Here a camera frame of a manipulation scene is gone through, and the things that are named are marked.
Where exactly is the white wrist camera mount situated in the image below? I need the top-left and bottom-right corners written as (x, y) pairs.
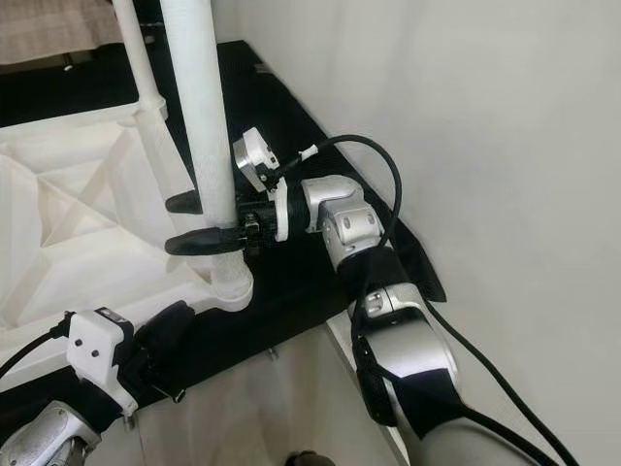
top-left (66, 309), bottom-right (139, 418)
top-left (233, 128), bottom-right (292, 244)

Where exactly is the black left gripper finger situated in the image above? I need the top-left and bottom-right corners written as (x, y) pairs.
top-left (146, 303), bottom-right (195, 347)

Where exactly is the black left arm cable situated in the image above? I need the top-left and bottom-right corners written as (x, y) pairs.
top-left (0, 325), bottom-right (74, 380)

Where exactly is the pink tablecloth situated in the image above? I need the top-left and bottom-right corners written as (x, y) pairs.
top-left (0, 0), bottom-right (127, 67)

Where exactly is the white plastic children table top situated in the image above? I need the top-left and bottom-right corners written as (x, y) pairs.
top-left (0, 102), bottom-right (255, 375)

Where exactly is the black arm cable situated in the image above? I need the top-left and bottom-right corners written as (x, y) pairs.
top-left (0, 325), bottom-right (74, 380)
top-left (277, 134), bottom-right (583, 466)

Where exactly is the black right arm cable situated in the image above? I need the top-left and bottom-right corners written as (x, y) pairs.
top-left (277, 134), bottom-right (583, 466)

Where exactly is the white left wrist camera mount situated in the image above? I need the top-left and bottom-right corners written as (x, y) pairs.
top-left (66, 309), bottom-right (139, 418)

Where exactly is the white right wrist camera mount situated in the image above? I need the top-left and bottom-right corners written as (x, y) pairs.
top-left (233, 128), bottom-right (292, 244)

